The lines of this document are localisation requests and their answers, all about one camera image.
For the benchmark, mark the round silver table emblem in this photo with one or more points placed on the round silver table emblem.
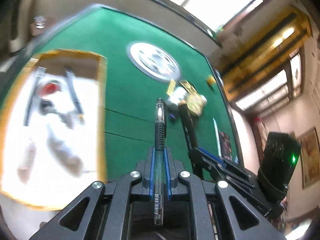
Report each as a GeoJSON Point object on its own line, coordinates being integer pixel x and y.
{"type": "Point", "coordinates": [153, 61]}

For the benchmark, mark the white pen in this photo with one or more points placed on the white pen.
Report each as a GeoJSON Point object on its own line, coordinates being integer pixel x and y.
{"type": "Point", "coordinates": [217, 138]}

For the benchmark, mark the green felt table mat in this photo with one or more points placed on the green felt table mat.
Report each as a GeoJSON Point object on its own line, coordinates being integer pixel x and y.
{"type": "Point", "coordinates": [130, 95]}

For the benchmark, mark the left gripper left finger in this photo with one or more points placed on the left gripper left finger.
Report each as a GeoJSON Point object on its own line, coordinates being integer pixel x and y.
{"type": "Point", "coordinates": [103, 211]}

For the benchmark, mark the long black marker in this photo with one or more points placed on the long black marker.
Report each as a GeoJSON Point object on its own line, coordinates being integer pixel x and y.
{"type": "Point", "coordinates": [188, 126]}

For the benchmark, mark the white power adapter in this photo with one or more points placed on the white power adapter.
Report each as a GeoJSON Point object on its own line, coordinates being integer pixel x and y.
{"type": "Point", "coordinates": [175, 98]}

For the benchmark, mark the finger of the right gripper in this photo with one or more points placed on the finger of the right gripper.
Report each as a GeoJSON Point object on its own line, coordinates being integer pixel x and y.
{"type": "Point", "coordinates": [229, 168]}
{"type": "Point", "coordinates": [203, 160]}

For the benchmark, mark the clear and black pen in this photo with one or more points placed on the clear and black pen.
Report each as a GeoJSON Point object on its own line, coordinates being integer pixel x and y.
{"type": "Point", "coordinates": [159, 150]}

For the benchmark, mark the white tray with yellow rim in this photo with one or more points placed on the white tray with yellow rim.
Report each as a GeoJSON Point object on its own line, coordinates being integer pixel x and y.
{"type": "Point", "coordinates": [52, 147]}

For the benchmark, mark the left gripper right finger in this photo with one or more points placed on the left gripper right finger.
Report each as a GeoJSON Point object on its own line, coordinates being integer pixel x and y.
{"type": "Point", "coordinates": [216, 209]}

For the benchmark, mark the small yellow cylinder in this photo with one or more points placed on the small yellow cylinder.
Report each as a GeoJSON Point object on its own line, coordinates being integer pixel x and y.
{"type": "Point", "coordinates": [210, 80]}

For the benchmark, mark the red and black tape roll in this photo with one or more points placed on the red and black tape roll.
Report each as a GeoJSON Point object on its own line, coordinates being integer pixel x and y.
{"type": "Point", "coordinates": [50, 87]}

